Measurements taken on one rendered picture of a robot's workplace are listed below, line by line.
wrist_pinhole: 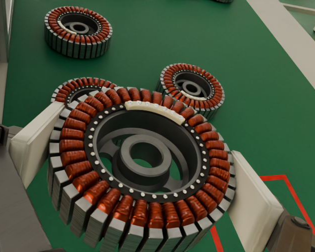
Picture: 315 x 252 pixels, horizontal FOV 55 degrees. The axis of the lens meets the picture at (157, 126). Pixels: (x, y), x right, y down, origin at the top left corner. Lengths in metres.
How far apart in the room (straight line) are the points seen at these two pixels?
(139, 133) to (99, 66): 0.33
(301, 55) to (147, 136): 0.70
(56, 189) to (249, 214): 0.10
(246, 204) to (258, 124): 0.39
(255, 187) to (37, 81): 0.38
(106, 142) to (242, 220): 0.10
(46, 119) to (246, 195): 0.11
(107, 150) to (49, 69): 0.33
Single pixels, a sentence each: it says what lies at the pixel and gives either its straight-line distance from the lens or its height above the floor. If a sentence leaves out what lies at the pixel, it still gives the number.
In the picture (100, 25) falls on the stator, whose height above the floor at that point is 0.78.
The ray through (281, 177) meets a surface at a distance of 0.51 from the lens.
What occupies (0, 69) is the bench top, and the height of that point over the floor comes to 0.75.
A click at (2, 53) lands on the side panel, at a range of 0.51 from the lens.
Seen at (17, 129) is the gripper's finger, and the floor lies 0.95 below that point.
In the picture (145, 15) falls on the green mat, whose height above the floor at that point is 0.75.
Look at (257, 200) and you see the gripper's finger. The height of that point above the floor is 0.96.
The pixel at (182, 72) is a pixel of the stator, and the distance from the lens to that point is 0.52.
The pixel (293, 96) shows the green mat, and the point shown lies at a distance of 0.69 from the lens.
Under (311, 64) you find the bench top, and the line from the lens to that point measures 0.85.
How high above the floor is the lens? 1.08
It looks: 46 degrees down
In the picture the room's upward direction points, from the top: 24 degrees clockwise
